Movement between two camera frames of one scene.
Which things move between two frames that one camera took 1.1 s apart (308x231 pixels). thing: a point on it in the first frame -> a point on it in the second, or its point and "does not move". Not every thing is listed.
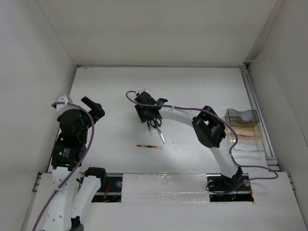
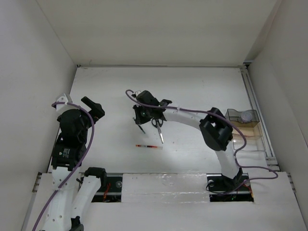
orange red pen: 151,146 does not move
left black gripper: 96,112 does not move
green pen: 149,128 -> 139,126
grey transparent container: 244,117 does not move
